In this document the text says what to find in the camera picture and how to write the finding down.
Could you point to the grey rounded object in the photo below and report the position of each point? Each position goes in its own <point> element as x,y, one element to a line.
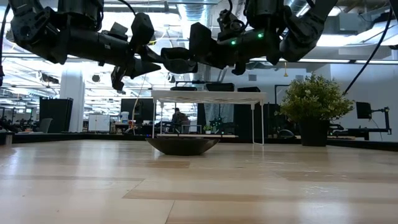
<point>286,133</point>

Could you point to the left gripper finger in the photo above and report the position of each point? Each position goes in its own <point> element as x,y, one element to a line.
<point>144,68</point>
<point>150,56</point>

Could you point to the black faceted mini plate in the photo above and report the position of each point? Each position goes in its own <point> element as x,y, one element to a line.
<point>183,89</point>

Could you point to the small black square plate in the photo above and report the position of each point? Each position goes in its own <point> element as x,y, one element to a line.
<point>248,89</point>

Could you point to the black low bench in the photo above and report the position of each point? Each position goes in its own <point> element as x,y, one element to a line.
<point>360,133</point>

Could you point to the grey office chair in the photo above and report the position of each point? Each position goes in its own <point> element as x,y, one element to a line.
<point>46,125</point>

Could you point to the black aluminium table frame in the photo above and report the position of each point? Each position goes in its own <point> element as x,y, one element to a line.
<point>37,138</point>

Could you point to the black robot with green lights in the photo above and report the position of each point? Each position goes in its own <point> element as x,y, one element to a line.
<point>219,124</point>

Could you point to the wide black shallow plate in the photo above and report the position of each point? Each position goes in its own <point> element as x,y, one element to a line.
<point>182,147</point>

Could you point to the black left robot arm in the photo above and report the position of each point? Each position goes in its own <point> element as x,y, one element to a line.
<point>93,46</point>

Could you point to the large black display panel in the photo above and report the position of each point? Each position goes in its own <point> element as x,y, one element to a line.
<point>140,110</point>

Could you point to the light wooden tabletop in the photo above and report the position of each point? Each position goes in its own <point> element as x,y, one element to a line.
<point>199,136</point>

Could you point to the white plastic jug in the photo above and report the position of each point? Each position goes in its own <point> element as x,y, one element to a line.
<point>125,118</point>

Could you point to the small green potted plant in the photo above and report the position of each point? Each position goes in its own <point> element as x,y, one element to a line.
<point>207,128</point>

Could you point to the green potted artificial plant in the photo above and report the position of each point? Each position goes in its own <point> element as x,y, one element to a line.
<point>314,99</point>

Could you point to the black deep square plate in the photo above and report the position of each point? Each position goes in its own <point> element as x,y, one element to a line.
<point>219,87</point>

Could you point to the tall black cabinet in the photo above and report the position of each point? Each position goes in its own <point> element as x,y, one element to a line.
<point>56,115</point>

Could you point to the black equipment cabinet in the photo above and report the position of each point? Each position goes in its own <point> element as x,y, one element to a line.
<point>242,118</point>

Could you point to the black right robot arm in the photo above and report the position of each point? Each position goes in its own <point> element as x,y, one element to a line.
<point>298,34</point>

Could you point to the person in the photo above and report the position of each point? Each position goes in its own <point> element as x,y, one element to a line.
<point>181,119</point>

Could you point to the small black monitor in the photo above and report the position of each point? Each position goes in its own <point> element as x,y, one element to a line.
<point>363,110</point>

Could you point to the white box cabinet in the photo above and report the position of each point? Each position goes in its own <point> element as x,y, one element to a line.
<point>99,123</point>

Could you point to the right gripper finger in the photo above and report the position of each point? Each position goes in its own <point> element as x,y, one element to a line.
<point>182,66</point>
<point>176,53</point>

